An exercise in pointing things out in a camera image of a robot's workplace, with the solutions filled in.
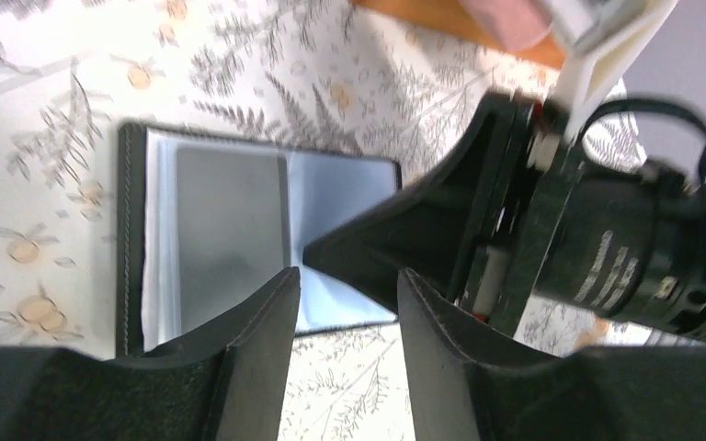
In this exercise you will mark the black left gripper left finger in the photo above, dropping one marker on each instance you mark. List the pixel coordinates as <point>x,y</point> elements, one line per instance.
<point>224,380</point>

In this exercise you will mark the floral patterned table mat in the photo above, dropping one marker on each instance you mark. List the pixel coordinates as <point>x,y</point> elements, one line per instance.
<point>304,73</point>

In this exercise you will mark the pink cloth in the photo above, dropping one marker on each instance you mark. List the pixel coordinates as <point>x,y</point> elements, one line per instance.
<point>516,25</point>

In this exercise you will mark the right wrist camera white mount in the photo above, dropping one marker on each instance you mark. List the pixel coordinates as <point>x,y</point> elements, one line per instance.
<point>601,40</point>

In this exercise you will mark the wooden organizer box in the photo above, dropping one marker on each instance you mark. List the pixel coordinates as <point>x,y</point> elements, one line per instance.
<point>449,17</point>

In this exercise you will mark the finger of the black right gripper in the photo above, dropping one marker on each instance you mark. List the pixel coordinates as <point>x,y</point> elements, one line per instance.
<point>442,225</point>

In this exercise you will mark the grey credit card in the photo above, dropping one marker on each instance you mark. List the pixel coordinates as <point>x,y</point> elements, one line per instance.
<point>231,228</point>

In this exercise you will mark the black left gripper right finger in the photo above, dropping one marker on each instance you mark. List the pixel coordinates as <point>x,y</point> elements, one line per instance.
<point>467,381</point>

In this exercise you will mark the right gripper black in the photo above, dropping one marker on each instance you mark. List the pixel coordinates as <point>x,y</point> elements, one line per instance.
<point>629,246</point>

